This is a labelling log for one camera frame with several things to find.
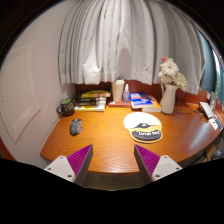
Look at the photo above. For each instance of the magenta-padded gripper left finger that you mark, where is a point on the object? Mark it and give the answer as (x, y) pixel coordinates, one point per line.
(60, 166)

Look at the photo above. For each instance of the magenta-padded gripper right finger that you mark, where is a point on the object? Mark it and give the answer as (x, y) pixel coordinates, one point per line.
(165, 166)

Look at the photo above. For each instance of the grey black computer mouse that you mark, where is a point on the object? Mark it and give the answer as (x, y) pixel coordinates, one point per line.
(76, 127)

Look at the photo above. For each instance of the white yellow black mouse pad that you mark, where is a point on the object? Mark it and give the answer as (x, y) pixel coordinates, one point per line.
(140, 121)

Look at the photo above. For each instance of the dark mug with green inside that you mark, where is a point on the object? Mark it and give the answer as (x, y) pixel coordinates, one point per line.
(67, 106)

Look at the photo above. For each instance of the orange cover book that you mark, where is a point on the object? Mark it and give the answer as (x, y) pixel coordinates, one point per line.
(156, 106)

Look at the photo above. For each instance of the small white box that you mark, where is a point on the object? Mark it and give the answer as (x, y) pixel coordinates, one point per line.
(213, 124)

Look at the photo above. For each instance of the white yellow thick book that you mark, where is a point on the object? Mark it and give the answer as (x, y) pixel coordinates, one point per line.
(88, 108)

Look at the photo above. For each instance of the white pitcher vase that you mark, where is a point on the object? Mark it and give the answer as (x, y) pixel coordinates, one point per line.
(168, 100)

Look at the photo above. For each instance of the black spine book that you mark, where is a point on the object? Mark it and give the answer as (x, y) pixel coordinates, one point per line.
(88, 103)
(88, 99)

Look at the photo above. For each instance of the white flat device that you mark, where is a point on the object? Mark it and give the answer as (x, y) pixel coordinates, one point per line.
(206, 109)

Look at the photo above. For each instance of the blue cover book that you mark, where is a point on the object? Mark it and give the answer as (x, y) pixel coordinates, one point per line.
(140, 99)

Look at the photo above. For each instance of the red book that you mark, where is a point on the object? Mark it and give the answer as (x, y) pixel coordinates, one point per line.
(116, 103)

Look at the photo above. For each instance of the clear spray bottle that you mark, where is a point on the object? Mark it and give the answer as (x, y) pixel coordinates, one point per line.
(126, 96)

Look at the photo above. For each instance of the cream travel cup with lid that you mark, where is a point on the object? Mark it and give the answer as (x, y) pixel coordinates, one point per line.
(118, 90)

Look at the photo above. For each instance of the white flower bouquet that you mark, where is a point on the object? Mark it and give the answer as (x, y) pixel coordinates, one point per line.
(170, 71)

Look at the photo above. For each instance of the window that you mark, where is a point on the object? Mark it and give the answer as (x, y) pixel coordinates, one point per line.
(213, 73)

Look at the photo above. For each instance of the white pleated curtain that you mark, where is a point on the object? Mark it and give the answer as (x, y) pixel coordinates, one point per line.
(126, 43)

